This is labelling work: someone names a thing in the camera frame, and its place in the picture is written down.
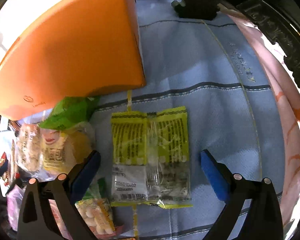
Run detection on pink snack packet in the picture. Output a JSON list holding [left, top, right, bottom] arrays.
[[6, 185, 25, 231]]

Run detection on peanut candy packet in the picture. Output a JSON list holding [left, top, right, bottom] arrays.
[[75, 198, 116, 237]]

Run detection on biscuit packet clear wrap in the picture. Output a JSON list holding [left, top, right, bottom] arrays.
[[15, 124, 43, 175]]

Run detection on green snack packet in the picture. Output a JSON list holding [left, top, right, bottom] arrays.
[[39, 96, 100, 131]]

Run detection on yellow snack packet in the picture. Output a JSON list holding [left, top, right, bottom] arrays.
[[111, 106, 192, 209]]

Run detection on yellow bread bag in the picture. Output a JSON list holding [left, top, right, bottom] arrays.
[[40, 122, 95, 178]]

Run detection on pink patterned cloth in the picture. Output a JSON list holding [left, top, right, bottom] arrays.
[[224, 10, 300, 229]]

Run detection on blue tablecloth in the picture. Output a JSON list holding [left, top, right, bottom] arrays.
[[14, 0, 285, 240]]

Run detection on orange cardboard box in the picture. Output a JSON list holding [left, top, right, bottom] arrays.
[[0, 0, 146, 120]]

